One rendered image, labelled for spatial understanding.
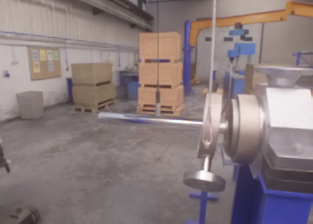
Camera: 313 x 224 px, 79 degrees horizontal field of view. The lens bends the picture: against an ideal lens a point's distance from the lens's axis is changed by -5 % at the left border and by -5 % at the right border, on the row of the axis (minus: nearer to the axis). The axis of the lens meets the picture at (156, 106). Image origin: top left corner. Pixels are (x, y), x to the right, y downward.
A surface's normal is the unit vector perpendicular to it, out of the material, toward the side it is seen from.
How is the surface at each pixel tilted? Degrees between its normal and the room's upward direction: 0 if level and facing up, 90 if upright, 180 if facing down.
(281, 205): 90
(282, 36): 90
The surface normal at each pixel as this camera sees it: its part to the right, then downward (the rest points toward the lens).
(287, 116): -0.18, -0.53
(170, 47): -0.26, 0.22
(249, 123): -0.22, -0.22
